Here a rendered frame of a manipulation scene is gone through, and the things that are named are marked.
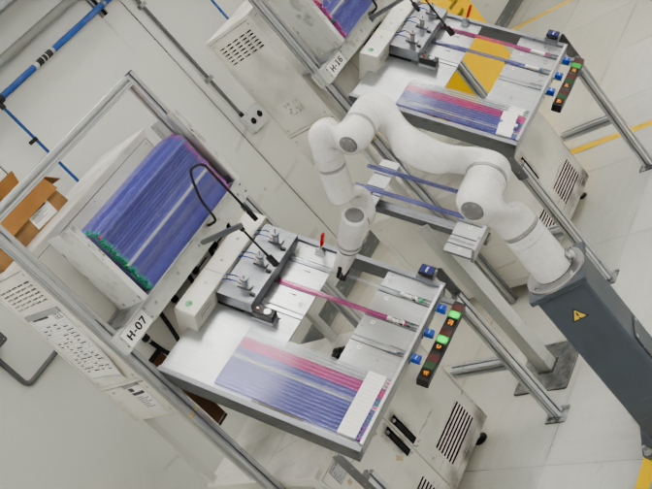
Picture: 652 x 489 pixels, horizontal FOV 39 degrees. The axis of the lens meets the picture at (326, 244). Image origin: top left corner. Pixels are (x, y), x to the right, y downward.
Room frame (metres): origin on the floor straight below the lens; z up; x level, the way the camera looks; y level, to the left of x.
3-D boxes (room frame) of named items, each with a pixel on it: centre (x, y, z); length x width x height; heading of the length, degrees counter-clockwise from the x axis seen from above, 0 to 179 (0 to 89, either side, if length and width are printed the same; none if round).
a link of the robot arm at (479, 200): (2.41, -0.42, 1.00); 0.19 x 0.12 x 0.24; 132
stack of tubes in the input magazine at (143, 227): (3.06, 0.34, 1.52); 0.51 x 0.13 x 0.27; 128
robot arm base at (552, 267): (2.43, -0.45, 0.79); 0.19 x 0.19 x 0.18
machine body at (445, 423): (3.12, 0.46, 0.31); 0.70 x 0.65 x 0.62; 128
